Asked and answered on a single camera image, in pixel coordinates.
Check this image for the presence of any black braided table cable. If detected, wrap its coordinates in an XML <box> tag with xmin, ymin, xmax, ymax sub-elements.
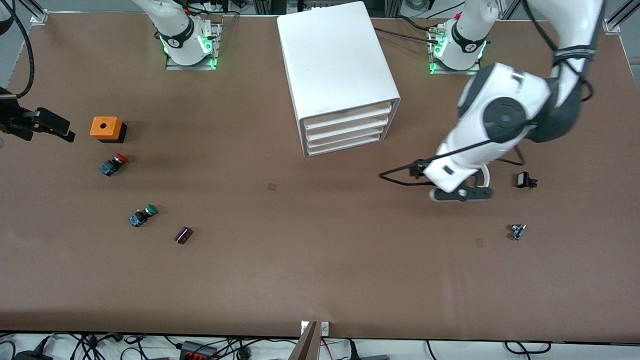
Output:
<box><xmin>374</xmin><ymin>27</ymin><xmax>446</xmax><ymax>42</ymax></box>

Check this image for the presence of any red push button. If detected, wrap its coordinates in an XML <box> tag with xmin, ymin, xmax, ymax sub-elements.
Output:
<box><xmin>99</xmin><ymin>153</ymin><xmax>129</xmax><ymax>177</ymax></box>

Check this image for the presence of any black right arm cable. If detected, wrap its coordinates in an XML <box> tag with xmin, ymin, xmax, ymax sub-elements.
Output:
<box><xmin>0</xmin><ymin>0</ymin><xmax>35</xmax><ymax>99</ymax></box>

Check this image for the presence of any black looped floor cable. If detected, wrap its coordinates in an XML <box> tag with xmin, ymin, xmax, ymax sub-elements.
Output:
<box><xmin>504</xmin><ymin>341</ymin><xmax>553</xmax><ymax>356</ymax></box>

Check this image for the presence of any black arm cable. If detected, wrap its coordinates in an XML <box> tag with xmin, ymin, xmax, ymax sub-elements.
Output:
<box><xmin>378</xmin><ymin>0</ymin><xmax>596</xmax><ymax>187</ymax></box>
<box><xmin>0</xmin><ymin>0</ymin><xmax>35</xmax><ymax>99</ymax></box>

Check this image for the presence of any white metal bracket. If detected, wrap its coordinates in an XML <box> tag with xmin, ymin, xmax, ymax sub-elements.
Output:
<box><xmin>300</xmin><ymin>321</ymin><xmax>330</xmax><ymax>337</ymax></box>

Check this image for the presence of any wooden strip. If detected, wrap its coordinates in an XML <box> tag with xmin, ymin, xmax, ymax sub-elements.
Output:
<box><xmin>288</xmin><ymin>321</ymin><xmax>319</xmax><ymax>360</ymax></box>

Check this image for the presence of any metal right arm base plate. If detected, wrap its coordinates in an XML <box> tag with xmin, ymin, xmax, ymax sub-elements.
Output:
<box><xmin>165</xmin><ymin>20</ymin><xmax>222</xmax><ymax>71</ymax></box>

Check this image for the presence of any orange box with hole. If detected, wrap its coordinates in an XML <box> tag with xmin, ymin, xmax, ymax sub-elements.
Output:
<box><xmin>89</xmin><ymin>116</ymin><xmax>128</xmax><ymax>144</ymax></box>

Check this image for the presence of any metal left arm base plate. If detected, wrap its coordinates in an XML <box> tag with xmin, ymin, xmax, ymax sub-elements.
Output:
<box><xmin>428</xmin><ymin>25</ymin><xmax>483</xmax><ymax>76</ymax></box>

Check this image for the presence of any green push button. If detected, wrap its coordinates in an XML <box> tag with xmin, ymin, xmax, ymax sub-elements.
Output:
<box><xmin>128</xmin><ymin>204</ymin><xmax>159</xmax><ymax>228</ymax></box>

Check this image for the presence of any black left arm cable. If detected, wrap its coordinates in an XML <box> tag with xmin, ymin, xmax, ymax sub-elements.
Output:
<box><xmin>378</xmin><ymin>0</ymin><xmax>596</xmax><ymax>187</ymax></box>

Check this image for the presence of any black orange power strip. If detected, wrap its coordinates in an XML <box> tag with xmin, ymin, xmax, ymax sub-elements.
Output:
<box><xmin>180</xmin><ymin>341</ymin><xmax>219</xmax><ymax>360</ymax></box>

